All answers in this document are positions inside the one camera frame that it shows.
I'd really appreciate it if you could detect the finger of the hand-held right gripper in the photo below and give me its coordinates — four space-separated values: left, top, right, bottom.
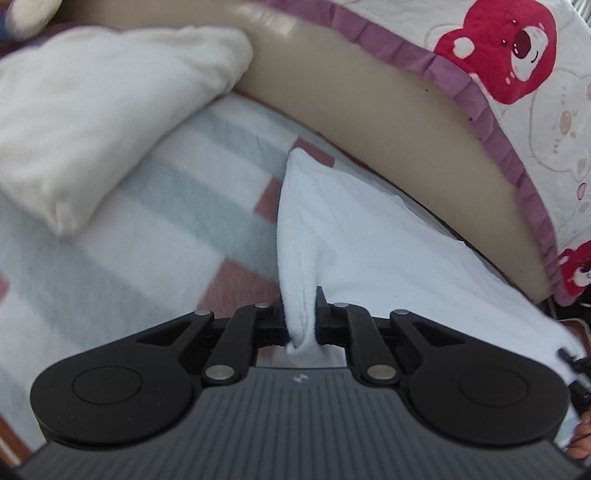
558 348 583 377

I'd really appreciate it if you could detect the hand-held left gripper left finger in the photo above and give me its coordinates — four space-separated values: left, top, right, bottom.
136 295 287 386

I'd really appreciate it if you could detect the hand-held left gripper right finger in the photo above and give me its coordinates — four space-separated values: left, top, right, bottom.
315 286 467 386

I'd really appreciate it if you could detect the white garment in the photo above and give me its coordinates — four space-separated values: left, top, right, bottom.
276 148 586 391

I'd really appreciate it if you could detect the person's right hand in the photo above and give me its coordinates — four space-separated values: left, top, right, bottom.
571 410 591 459

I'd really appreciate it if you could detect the checked bed blanket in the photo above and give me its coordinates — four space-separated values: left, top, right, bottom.
0 90 444 462

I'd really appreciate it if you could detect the beige headboard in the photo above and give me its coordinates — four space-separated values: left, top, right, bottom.
217 0 561 303

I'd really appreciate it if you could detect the printed quilt with purple ruffle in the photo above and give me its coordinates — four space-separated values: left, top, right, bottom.
259 0 591 309

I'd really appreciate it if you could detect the cream pillow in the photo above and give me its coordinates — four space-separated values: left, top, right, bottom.
0 25 254 237

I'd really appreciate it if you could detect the blurred white plush toy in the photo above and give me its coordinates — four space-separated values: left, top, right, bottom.
0 0 62 41

